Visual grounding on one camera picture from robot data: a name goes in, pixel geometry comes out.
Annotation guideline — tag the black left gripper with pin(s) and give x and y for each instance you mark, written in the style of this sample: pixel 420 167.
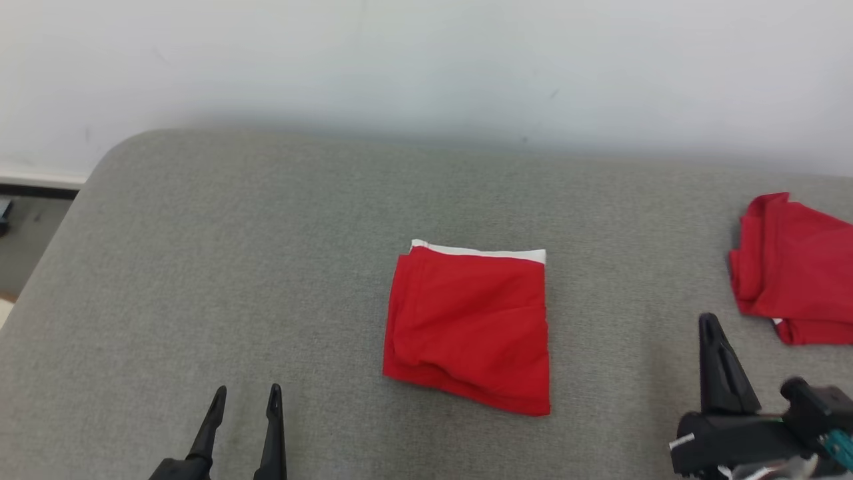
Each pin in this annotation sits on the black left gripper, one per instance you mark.
pixel 183 470

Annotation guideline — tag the red shorts white stripes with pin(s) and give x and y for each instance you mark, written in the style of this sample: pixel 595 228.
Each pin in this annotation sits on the red shorts white stripes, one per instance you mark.
pixel 466 326

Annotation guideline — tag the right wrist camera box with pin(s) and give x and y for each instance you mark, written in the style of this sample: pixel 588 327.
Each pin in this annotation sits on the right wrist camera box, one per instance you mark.
pixel 820 406

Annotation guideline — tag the red basketball jersey white sleeves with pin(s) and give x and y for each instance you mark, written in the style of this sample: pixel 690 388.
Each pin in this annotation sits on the red basketball jersey white sleeves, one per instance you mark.
pixel 800 266

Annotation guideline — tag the white wall baseboard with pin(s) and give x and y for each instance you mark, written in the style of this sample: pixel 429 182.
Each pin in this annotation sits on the white wall baseboard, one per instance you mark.
pixel 40 178

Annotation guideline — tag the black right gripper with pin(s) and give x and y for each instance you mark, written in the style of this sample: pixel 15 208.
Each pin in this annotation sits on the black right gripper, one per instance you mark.
pixel 733 440

